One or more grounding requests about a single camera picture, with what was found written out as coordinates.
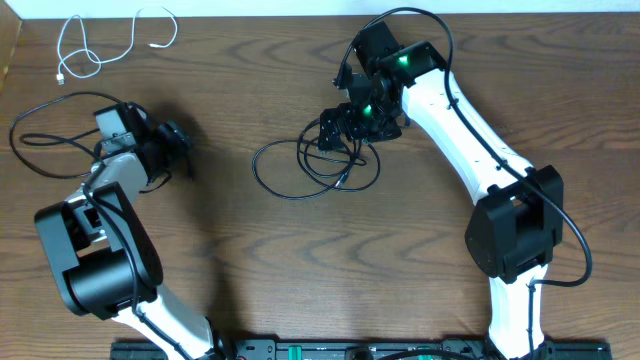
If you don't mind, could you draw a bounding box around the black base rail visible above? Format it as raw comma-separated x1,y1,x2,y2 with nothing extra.
109,335,614,360

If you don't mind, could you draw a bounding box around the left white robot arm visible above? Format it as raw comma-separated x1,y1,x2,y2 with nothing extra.
34,107,237,359

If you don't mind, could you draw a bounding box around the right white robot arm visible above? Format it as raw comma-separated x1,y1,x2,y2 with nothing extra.
319,41,564,359

